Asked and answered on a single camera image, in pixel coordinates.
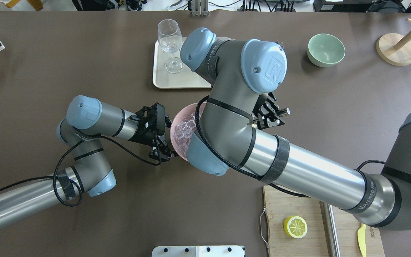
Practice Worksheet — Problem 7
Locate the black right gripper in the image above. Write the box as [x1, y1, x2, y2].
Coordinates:
[252, 92, 290, 130]

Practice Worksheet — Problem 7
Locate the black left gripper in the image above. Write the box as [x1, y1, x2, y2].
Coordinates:
[129, 103, 177, 163]

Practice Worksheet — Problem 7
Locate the pink bowl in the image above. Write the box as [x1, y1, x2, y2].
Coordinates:
[170, 103, 197, 161]

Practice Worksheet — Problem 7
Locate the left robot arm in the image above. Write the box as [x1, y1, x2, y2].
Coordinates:
[0, 95, 175, 230]

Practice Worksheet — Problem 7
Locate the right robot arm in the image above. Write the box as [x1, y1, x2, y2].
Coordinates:
[181, 27, 411, 230]

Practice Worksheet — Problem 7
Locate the clear ice cubes pile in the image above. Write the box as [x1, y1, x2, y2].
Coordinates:
[173, 114, 196, 156]

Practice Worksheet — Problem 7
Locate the wooden cup stand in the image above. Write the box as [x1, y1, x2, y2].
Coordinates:
[375, 18, 411, 66]

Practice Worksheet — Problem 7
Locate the cream serving tray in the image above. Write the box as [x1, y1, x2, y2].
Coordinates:
[152, 37, 232, 89]

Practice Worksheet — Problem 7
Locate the green bowl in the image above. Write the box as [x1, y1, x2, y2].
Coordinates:
[307, 34, 346, 68]

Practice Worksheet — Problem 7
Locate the wooden cutting board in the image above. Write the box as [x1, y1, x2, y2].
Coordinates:
[260, 185, 385, 257]

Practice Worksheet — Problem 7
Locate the steel muddler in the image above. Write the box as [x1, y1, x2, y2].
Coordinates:
[321, 202, 341, 257]

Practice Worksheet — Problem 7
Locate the half lemon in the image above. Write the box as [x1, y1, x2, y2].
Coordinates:
[283, 215, 308, 239]

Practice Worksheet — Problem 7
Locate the clear wine glass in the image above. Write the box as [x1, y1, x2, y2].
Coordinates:
[158, 19, 183, 74]

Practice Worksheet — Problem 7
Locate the yellow plastic knife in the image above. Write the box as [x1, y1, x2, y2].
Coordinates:
[356, 223, 367, 257]

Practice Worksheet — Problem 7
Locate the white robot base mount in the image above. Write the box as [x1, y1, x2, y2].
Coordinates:
[151, 245, 246, 257]

